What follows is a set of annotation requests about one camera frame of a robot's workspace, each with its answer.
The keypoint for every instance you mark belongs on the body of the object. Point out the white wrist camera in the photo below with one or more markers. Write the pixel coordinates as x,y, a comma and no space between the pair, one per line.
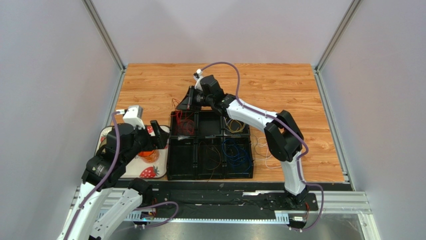
133,116
198,75

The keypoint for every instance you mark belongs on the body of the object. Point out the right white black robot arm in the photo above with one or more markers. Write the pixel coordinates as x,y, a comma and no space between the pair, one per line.
283,136

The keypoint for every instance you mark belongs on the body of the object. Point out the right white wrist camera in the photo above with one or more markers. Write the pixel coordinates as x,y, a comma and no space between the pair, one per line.
198,75

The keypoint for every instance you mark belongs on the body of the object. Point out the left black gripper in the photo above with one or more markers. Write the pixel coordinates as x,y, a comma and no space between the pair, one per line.
161,136

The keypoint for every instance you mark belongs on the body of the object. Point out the white strawberry pattern tray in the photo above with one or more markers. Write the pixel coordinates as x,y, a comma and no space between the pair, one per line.
137,168

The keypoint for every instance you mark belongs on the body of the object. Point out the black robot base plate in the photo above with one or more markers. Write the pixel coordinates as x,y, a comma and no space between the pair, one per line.
227,200

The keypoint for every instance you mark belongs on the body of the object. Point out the orange translucent cup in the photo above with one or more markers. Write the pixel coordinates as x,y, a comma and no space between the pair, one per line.
149,156

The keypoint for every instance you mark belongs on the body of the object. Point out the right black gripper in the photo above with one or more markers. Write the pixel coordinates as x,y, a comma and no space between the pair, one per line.
191,99

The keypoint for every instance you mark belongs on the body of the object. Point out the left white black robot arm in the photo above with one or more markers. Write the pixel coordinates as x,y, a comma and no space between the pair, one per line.
102,172

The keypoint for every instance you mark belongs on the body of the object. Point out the black six-compartment tray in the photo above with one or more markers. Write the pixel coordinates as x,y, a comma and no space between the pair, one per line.
206,146

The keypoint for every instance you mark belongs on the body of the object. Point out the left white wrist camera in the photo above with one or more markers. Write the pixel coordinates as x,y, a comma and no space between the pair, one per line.
133,116

